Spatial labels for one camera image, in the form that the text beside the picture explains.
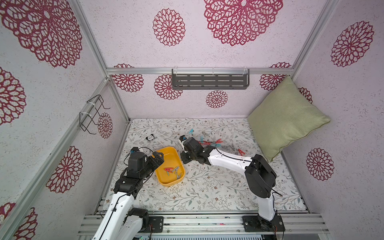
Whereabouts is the yellow plastic storage box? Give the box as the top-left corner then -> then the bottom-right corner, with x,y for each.
155,147 -> 186,187

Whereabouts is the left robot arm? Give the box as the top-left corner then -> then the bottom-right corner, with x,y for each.
92,147 -> 164,240

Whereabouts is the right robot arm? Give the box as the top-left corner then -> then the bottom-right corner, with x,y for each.
179,135 -> 277,222

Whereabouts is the black white plush toy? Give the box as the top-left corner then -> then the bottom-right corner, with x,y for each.
146,134 -> 155,142

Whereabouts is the floral table mat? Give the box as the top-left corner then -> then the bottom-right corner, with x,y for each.
113,119 -> 306,212

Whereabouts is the green pillow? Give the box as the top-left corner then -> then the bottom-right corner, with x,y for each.
248,76 -> 331,162

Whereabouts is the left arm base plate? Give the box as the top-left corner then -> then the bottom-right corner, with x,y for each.
139,217 -> 164,233

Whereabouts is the black wire wall rack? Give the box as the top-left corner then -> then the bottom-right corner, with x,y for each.
79,94 -> 110,135

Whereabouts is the grey wall shelf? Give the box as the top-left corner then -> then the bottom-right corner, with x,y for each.
171,69 -> 250,90

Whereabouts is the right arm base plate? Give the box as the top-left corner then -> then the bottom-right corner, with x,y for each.
242,215 -> 286,233

